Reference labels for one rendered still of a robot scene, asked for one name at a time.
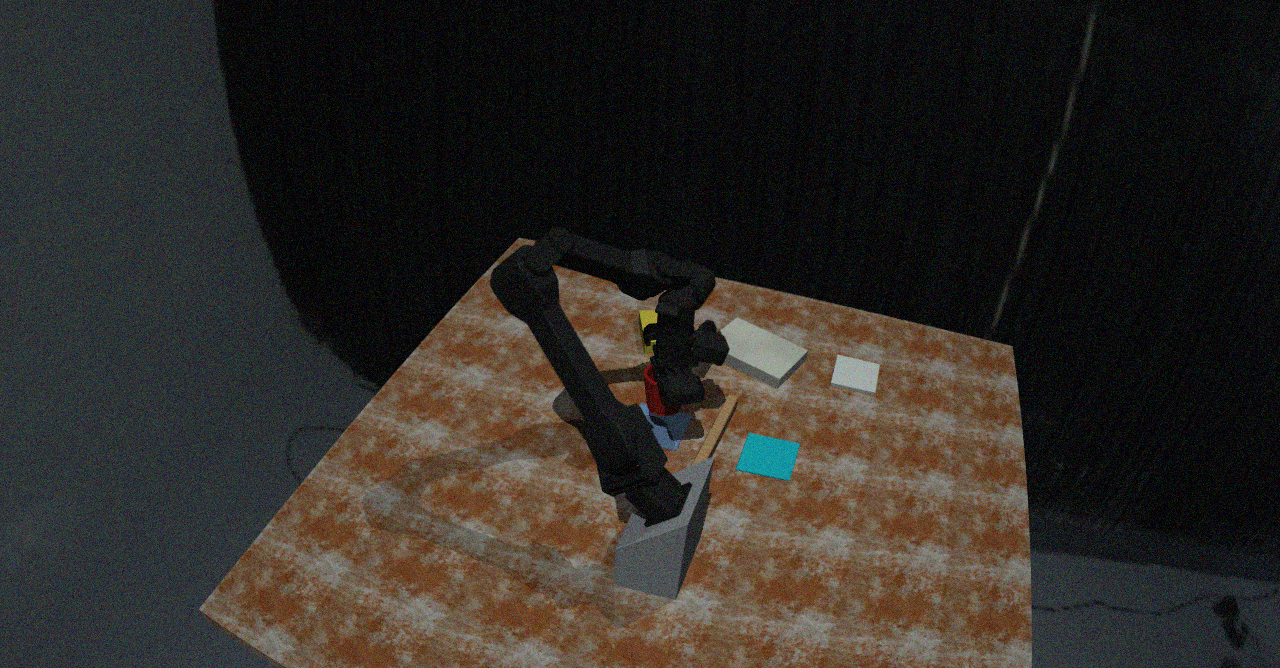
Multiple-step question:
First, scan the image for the yellow block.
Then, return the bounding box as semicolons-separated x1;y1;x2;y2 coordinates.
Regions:
639;310;658;354

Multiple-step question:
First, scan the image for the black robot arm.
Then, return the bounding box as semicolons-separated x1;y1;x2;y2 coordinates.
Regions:
489;227;730;527

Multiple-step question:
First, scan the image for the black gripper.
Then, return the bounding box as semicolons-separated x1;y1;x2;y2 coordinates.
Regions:
643;322;705;404

